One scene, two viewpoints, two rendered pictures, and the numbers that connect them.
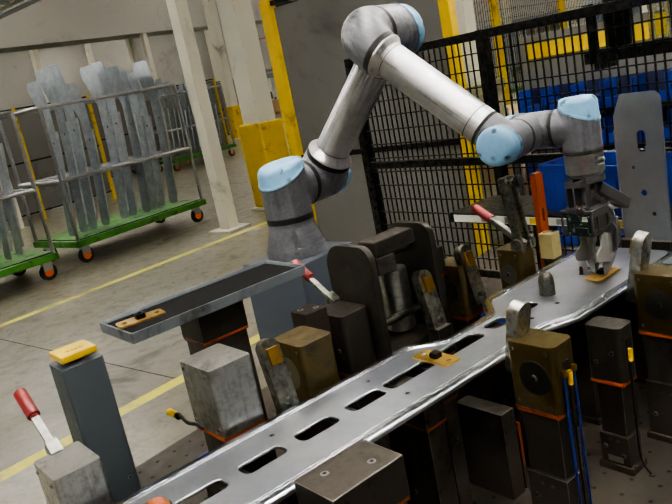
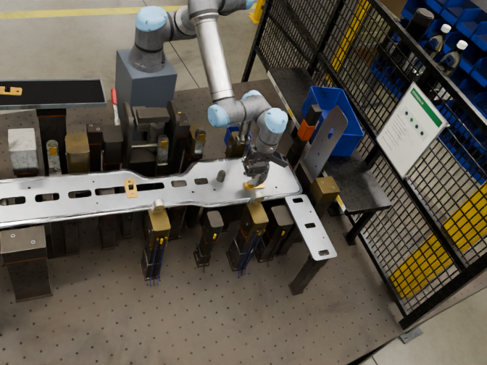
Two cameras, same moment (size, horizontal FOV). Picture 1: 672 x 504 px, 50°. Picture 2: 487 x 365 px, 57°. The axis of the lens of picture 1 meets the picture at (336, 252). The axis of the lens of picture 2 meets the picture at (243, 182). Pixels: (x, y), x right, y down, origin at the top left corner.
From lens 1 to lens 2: 0.96 m
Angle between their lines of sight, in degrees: 34
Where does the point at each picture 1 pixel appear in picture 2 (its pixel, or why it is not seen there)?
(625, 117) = (333, 116)
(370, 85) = not seen: hidden behind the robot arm
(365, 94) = not seen: hidden behind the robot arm
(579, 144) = (263, 137)
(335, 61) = not seen: outside the picture
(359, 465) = (27, 240)
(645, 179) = (322, 150)
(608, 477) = (189, 261)
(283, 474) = (11, 216)
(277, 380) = (51, 160)
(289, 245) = (138, 61)
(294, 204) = (148, 43)
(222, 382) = (16, 156)
